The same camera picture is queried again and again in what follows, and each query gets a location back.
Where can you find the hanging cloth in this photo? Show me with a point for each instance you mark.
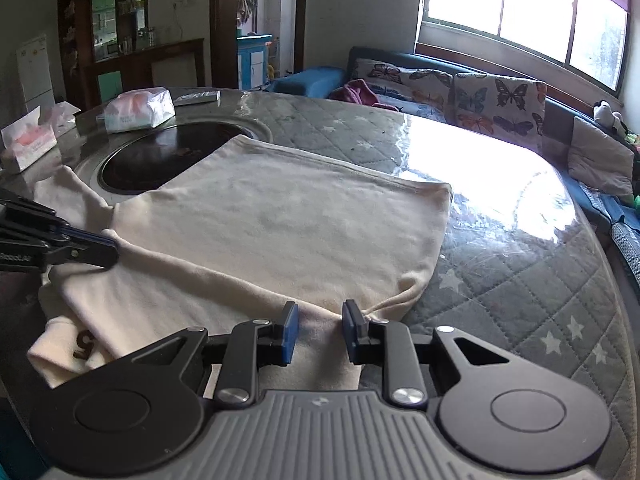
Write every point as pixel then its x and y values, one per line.
pixel 246 2

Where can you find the white pink tissue pack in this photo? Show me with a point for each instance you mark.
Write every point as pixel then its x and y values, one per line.
pixel 27 145
pixel 137 110

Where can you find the blue sofa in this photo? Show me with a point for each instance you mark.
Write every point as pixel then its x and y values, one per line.
pixel 556 120

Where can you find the blue white cabinet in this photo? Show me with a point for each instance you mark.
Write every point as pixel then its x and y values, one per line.
pixel 252 62

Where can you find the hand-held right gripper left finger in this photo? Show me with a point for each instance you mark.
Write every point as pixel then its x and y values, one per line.
pixel 291 335

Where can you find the black white plush toy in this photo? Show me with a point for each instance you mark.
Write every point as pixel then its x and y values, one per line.
pixel 607 117

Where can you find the dark wooden cabinet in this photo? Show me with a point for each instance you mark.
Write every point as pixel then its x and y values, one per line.
pixel 175 60

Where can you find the black round hotplate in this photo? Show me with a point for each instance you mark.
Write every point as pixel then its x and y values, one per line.
pixel 165 155

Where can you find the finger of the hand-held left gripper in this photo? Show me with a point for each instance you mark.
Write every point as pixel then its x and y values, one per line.
pixel 90 237
pixel 95 256

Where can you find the white refrigerator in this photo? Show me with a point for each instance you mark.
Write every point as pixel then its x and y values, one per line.
pixel 35 70

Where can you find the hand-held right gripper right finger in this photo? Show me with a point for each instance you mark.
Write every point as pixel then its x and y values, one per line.
pixel 351 335

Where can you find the cream shirt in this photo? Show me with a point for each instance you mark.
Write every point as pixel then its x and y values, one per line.
pixel 275 220

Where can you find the blue footstool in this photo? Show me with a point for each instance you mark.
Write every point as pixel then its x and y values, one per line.
pixel 307 81

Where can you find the grey remote control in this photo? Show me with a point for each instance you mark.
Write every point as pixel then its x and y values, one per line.
pixel 196 98

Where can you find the grey pillow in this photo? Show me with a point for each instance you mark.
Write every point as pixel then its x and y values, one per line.
pixel 600 155

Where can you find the grey quilted star table cover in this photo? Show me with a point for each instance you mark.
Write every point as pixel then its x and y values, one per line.
pixel 500 280

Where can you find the window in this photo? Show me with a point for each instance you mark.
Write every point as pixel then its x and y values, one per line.
pixel 525 5

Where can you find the butterfly print cushion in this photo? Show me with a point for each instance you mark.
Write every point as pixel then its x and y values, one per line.
pixel 400 80
pixel 500 102

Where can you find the magenta cloth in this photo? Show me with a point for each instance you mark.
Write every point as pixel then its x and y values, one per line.
pixel 356 93

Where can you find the clear plastic tissue pack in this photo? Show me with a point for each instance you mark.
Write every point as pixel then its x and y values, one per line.
pixel 62 115

